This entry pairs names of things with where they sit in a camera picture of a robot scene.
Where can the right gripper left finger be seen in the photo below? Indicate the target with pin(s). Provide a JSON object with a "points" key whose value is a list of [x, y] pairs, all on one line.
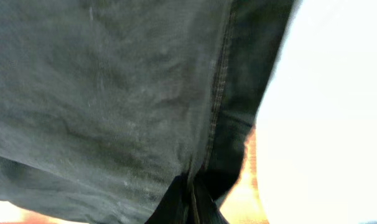
{"points": [[174, 206]]}

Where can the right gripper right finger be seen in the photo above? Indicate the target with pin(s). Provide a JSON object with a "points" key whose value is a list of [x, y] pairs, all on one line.
{"points": [[205, 210]]}

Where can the black shorts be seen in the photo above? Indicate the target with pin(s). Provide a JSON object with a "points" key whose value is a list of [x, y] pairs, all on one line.
{"points": [[104, 102]]}

